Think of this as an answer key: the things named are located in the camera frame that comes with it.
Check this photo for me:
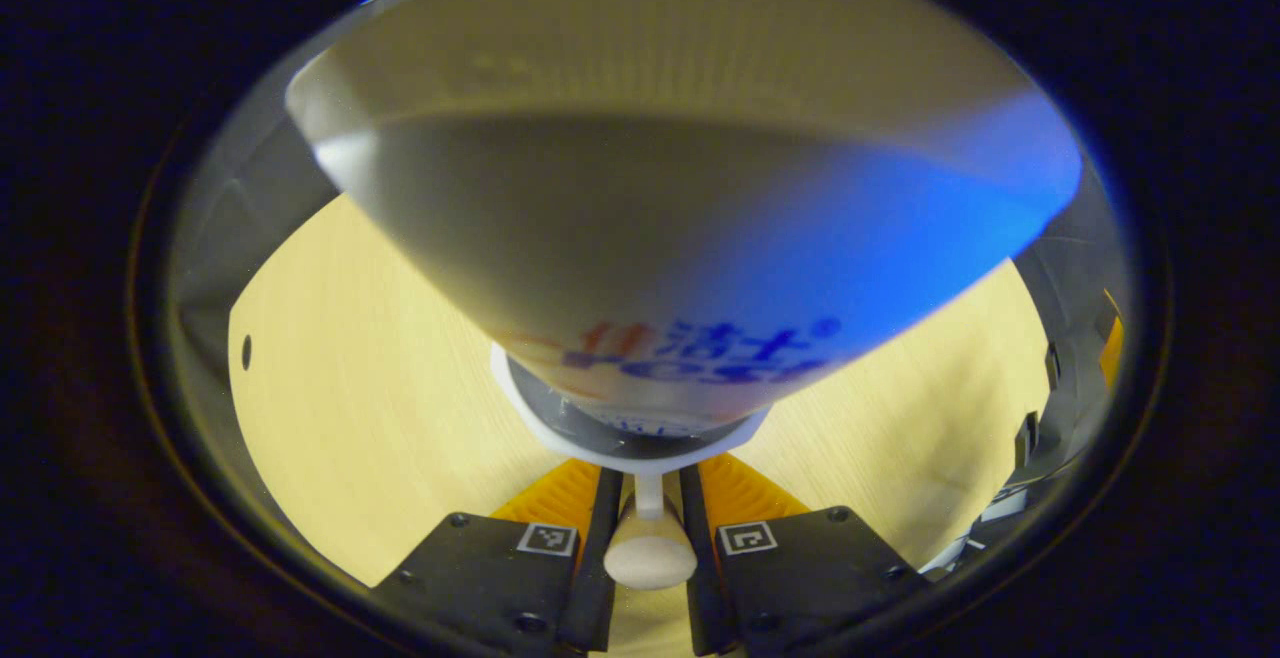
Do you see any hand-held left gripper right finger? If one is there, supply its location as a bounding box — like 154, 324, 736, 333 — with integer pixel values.
680, 452, 933, 658

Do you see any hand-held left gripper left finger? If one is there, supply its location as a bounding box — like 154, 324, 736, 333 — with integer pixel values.
373, 458, 626, 658

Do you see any white cup with wooden handle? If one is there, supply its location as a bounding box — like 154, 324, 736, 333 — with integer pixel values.
489, 342, 772, 592

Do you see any white toothpaste tube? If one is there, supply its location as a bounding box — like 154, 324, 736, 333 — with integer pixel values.
285, 0, 1084, 436

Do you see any wooden desktop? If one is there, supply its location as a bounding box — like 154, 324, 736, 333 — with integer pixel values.
227, 193, 1053, 589

